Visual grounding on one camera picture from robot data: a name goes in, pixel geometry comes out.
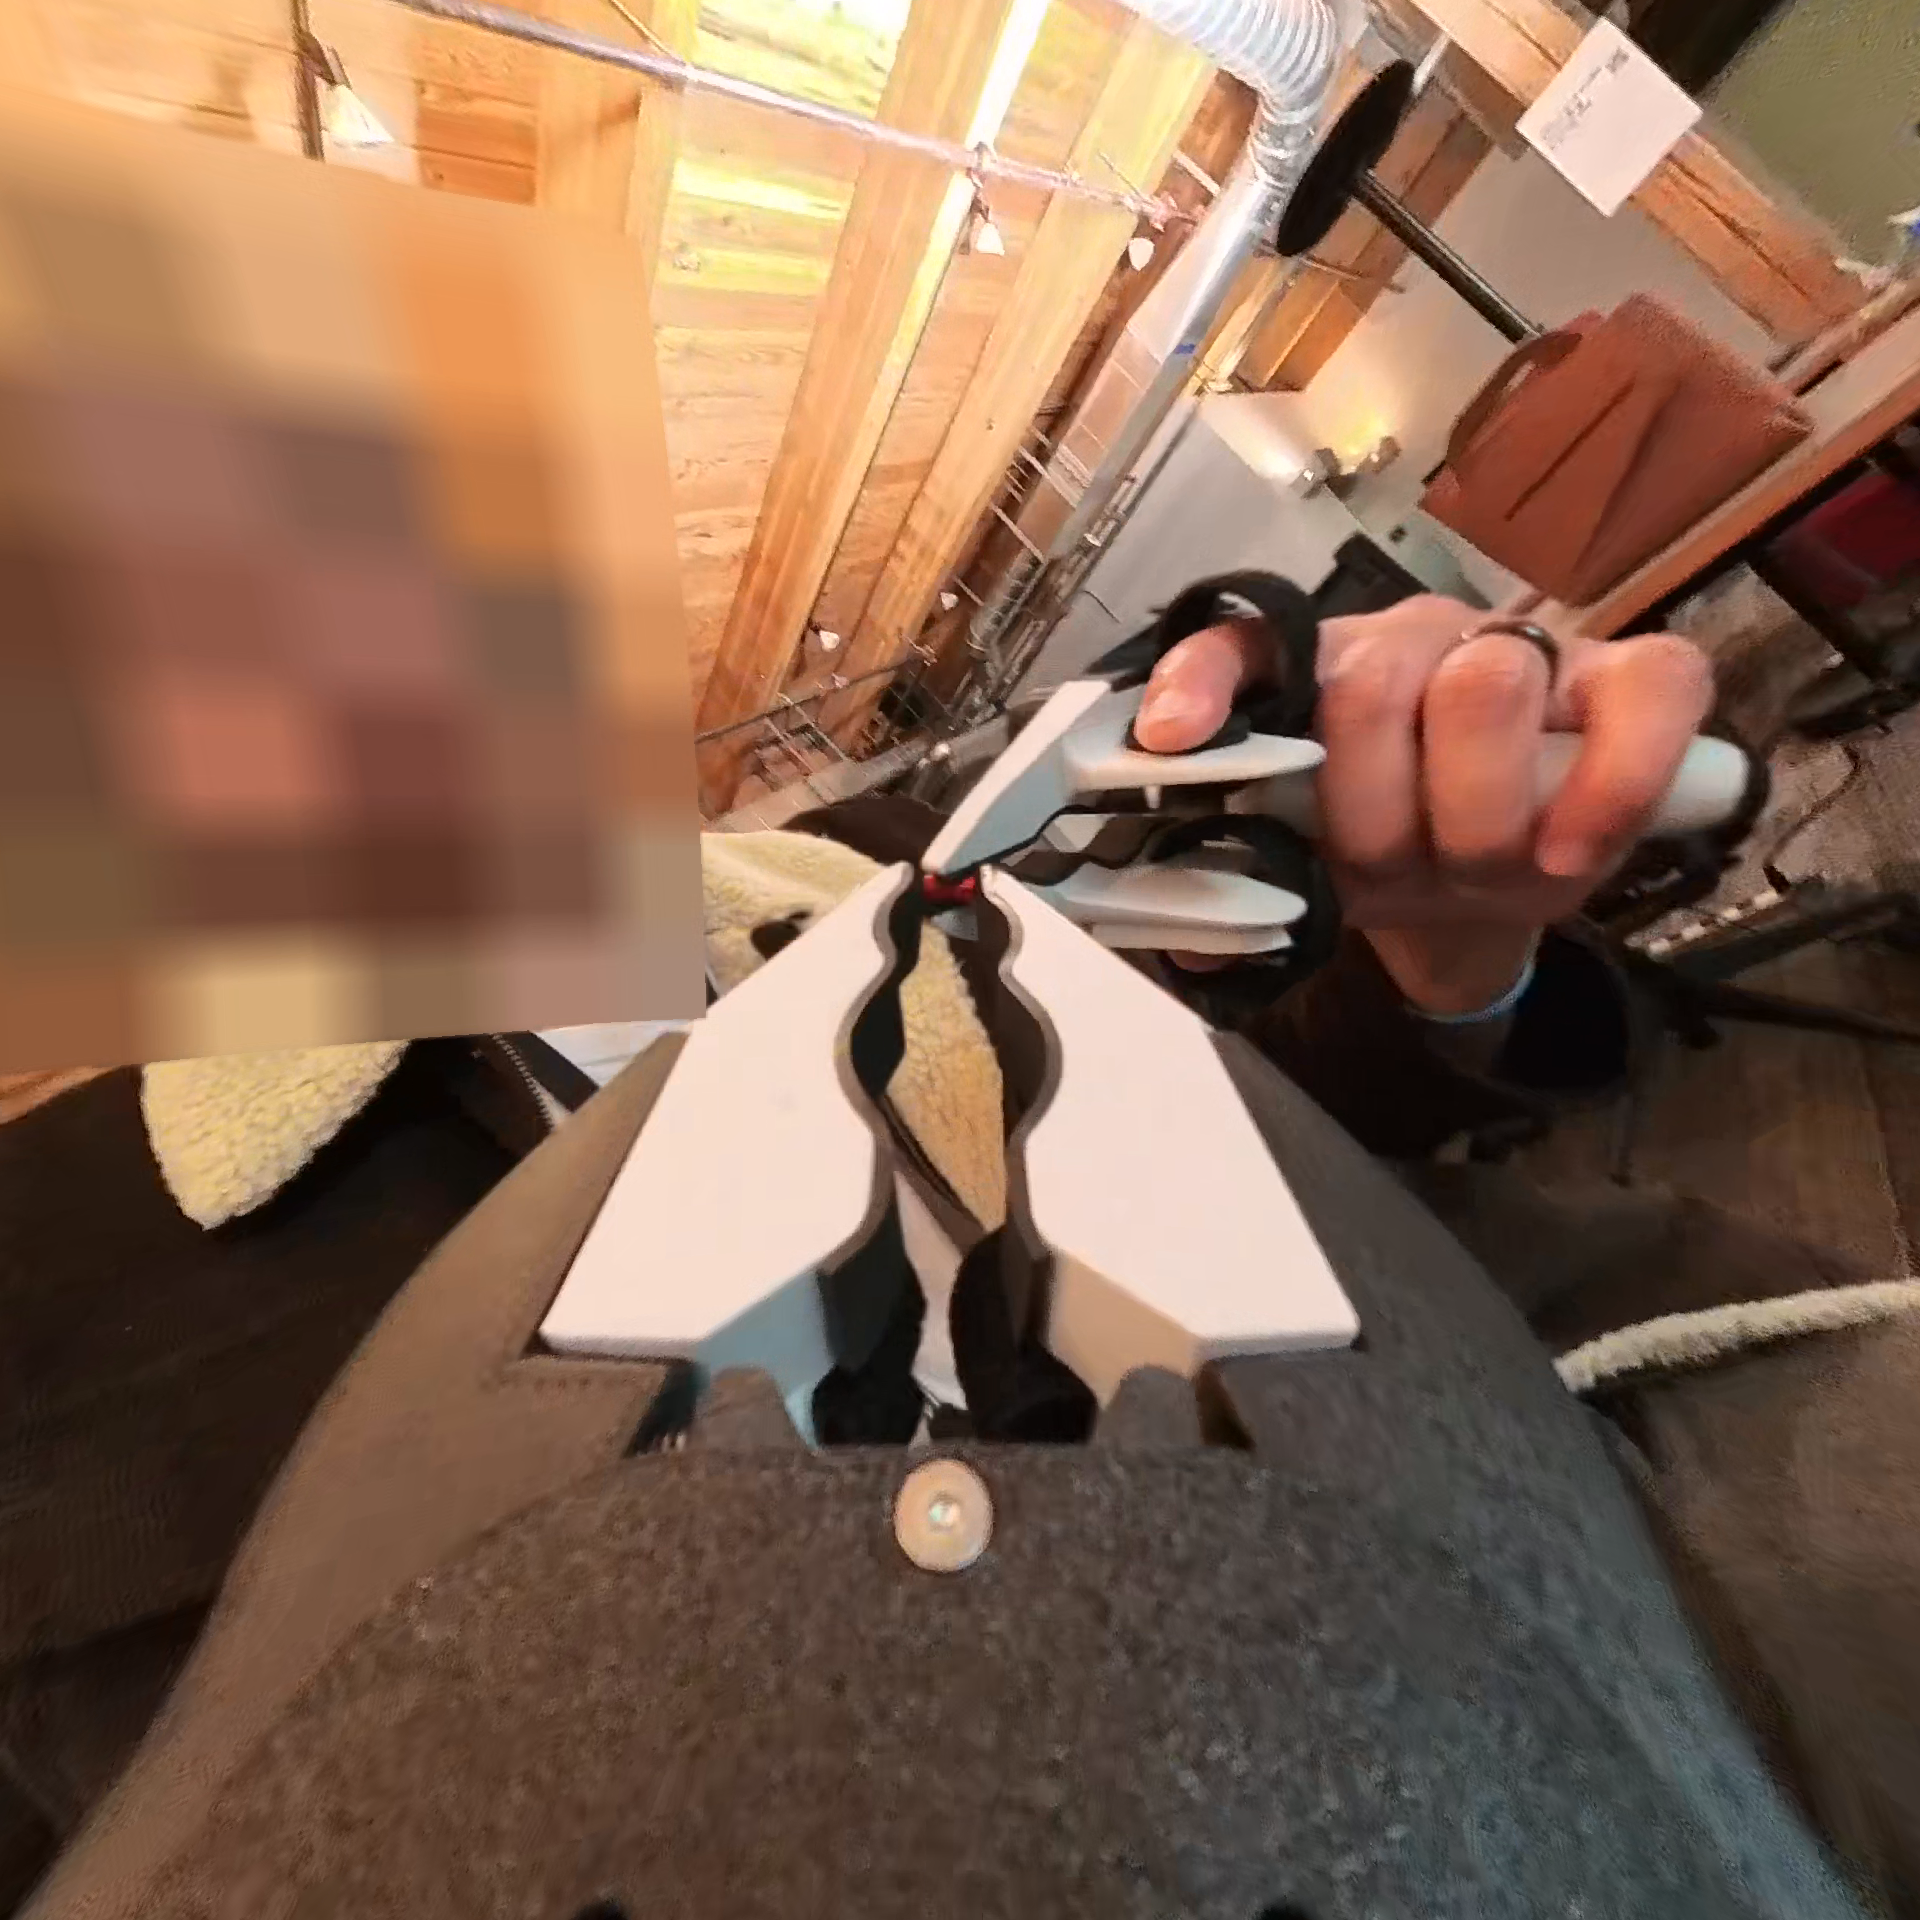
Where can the white paper wall sign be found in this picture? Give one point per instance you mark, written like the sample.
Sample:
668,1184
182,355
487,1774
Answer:
1609,113

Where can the metal ceiling duct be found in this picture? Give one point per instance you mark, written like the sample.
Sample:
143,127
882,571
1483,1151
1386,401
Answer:
1260,182

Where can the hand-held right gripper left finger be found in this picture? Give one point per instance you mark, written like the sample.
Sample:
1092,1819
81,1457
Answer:
706,1184

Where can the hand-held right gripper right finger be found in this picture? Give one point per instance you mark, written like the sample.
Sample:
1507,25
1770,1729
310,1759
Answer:
1185,1184

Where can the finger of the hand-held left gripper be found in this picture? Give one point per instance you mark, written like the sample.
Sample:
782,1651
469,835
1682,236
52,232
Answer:
1202,908
1021,780

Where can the person's left forearm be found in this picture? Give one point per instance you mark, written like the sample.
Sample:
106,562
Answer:
1559,1036

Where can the person's left hand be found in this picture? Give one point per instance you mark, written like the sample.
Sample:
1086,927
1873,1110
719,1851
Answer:
1396,809

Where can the black floor lamp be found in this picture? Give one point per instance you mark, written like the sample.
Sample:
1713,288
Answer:
1342,158

